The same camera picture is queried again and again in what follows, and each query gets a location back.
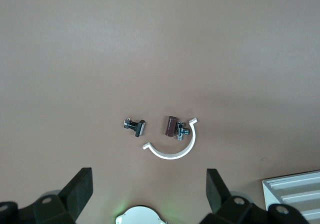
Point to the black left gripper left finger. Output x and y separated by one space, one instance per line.
77 191

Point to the black square push button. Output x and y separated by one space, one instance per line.
138 128

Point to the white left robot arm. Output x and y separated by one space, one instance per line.
140 216

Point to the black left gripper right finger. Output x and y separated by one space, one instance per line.
215 191

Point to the white curved plastic bracket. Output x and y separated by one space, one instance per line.
172 156

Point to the brown table cover mat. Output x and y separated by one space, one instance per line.
160 47

